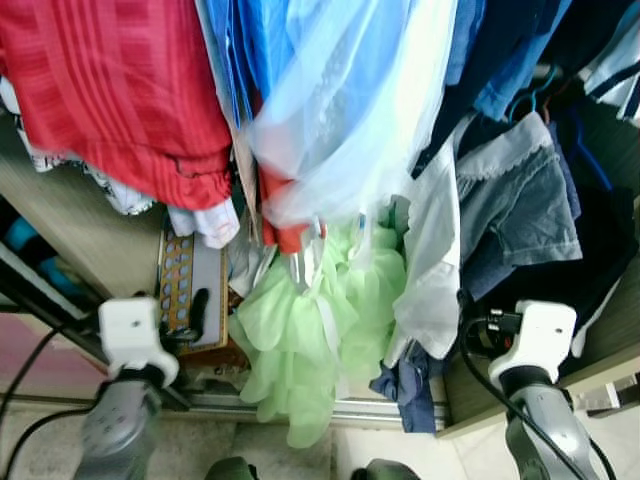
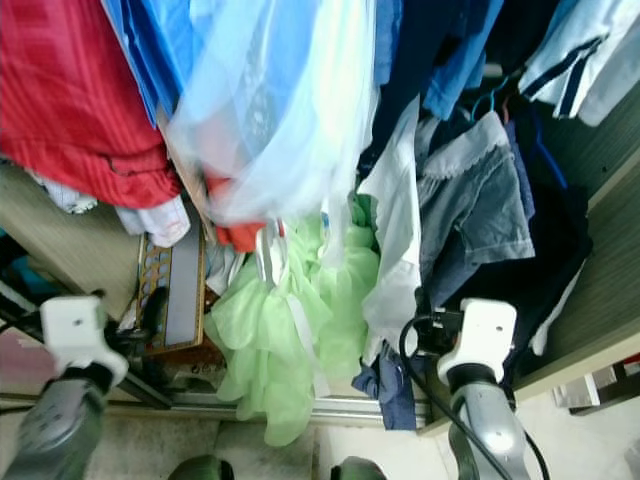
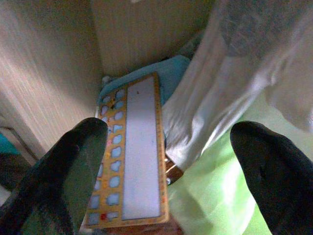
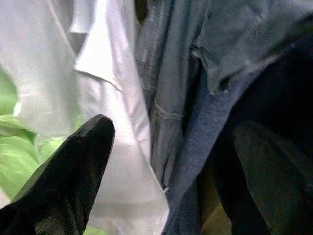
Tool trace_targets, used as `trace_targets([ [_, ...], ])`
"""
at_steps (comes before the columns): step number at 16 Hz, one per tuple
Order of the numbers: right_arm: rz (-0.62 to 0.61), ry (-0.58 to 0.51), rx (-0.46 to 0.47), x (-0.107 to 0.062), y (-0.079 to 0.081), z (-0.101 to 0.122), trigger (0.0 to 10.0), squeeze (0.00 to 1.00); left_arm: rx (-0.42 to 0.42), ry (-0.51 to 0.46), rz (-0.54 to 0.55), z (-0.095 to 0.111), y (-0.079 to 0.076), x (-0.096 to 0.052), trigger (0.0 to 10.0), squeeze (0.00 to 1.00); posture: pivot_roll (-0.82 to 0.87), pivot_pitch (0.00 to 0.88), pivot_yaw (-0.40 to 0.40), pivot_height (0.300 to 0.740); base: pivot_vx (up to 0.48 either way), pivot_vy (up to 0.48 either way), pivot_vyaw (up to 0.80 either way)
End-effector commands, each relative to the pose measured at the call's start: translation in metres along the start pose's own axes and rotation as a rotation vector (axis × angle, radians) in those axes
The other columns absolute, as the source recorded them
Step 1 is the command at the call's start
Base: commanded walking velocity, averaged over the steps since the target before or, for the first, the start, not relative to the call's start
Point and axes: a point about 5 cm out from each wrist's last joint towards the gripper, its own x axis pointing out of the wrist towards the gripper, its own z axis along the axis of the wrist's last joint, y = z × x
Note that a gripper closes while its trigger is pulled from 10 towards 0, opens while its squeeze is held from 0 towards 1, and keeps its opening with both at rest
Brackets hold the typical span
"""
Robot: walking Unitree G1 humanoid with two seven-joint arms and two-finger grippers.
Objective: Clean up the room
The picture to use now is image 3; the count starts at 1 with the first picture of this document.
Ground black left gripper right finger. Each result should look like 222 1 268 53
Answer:
230 120 313 235

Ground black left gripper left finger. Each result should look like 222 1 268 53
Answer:
0 117 109 235

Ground yellow blue puzzle box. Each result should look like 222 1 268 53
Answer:
79 71 170 230

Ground light green cloth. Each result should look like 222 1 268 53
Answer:
167 93 313 235

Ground brown wooden object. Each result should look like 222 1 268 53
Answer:
164 158 184 186

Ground white cloth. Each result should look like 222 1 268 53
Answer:
162 0 313 169

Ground light wood wardrobe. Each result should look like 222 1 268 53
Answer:
0 0 216 162

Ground teal cloth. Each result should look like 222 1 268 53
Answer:
97 55 191 106

